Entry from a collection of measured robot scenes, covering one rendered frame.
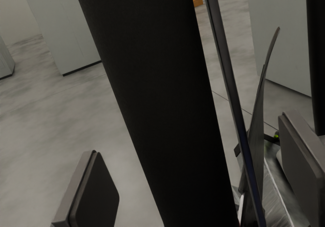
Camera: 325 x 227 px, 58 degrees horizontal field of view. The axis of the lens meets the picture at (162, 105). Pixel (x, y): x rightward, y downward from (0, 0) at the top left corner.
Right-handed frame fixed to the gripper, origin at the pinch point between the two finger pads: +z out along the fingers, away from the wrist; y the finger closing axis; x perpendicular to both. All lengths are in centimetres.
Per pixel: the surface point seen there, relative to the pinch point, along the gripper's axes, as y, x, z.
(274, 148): 14, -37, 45
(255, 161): 6.2, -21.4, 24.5
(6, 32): -650, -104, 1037
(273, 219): 8.0, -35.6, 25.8
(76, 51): -211, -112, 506
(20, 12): -583, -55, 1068
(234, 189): 3, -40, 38
